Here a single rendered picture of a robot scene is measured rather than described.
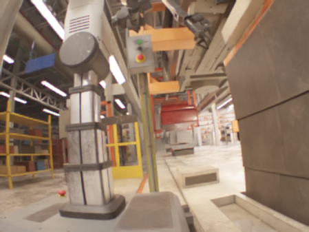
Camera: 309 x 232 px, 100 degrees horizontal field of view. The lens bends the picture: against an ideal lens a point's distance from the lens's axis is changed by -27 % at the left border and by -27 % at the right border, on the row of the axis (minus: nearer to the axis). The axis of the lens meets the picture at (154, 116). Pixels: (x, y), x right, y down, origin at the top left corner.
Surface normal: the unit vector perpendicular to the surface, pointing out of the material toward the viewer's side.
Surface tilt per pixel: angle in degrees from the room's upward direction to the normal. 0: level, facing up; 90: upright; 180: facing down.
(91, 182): 90
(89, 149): 90
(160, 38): 90
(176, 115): 90
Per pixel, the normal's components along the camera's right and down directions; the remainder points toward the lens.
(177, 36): -0.02, -0.18
